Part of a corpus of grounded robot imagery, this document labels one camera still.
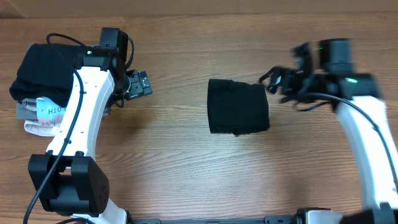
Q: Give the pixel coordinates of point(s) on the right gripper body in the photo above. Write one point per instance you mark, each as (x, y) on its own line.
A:
(292, 82)

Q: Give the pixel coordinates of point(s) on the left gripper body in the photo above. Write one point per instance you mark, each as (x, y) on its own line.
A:
(133, 86)

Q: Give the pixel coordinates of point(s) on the black t-shirt with logo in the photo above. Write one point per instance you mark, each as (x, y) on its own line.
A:
(236, 107)

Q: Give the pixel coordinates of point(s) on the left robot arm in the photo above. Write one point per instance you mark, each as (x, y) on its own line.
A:
(67, 179)

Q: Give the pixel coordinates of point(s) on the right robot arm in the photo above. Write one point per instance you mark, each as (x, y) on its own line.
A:
(357, 102)

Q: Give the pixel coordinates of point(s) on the folded black garment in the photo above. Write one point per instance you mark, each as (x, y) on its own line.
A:
(45, 71)

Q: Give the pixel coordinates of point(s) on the folded light blue printed shirt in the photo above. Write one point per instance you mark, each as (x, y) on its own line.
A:
(48, 111)

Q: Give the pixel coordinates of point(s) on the folded beige garment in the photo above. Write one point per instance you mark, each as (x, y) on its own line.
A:
(38, 128)

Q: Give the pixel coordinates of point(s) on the folded gray garment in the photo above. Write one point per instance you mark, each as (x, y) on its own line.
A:
(26, 110)

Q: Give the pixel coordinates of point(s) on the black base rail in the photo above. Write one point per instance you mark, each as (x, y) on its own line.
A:
(214, 221)

